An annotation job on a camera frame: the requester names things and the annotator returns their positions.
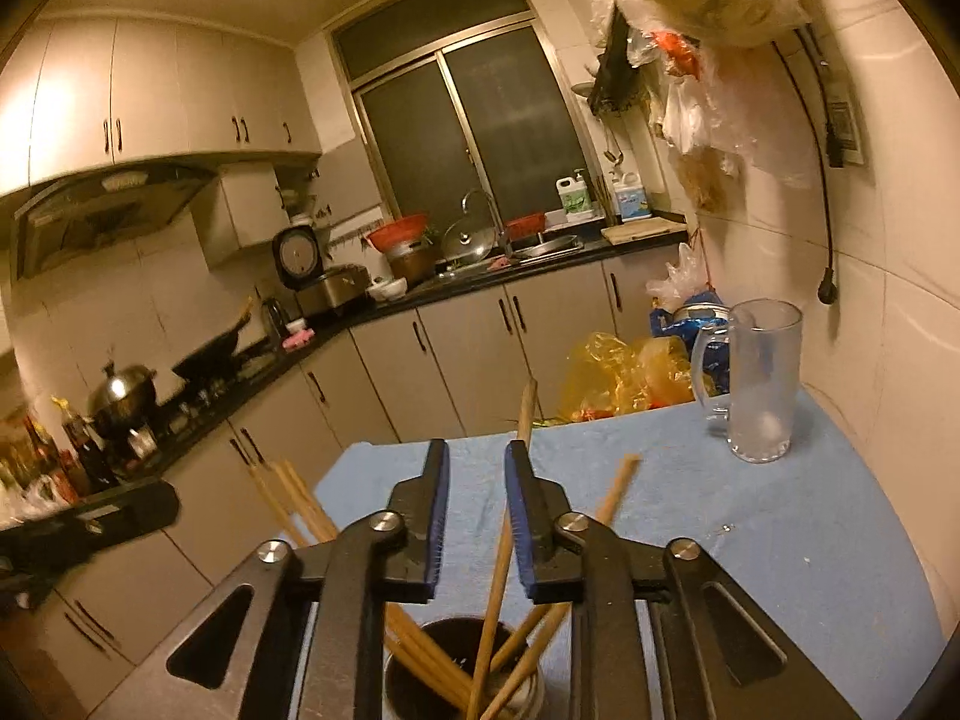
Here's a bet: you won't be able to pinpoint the red basin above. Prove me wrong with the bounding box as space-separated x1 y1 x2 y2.
366 213 428 254

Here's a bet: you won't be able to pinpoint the black perforated utensil holder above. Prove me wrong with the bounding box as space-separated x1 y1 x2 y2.
384 613 545 718

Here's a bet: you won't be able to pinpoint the black power cable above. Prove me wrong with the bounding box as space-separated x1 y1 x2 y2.
771 29 842 308

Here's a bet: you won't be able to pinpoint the wooden cutting board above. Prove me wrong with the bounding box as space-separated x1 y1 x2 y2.
601 216 686 245

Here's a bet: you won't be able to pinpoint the yellow plastic bag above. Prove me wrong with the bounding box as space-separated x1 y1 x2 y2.
556 332 695 422

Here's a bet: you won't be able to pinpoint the upper wall cabinets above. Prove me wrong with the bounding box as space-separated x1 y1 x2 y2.
2 18 320 195

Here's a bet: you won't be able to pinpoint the dark kitchen window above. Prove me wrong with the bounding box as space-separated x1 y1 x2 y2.
332 0 601 231

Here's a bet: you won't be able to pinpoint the clear glass mug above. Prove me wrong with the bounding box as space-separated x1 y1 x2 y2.
690 298 804 463

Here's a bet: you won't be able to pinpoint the white detergent bottle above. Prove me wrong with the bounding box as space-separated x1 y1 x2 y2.
555 169 594 223

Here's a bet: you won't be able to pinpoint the steel pot with lid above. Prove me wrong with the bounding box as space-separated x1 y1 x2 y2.
88 361 158 437

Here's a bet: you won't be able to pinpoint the black wok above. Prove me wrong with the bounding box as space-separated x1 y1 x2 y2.
172 298 254 385

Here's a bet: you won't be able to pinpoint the glass pot lid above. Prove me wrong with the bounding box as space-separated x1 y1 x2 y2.
441 188 500 265

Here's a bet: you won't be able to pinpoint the blue towel mat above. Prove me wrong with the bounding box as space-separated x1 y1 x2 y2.
313 394 946 718

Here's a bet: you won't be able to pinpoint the black range hood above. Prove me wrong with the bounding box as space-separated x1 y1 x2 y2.
10 161 217 281

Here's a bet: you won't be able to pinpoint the grey rice cooker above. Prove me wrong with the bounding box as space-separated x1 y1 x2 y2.
272 224 371 317

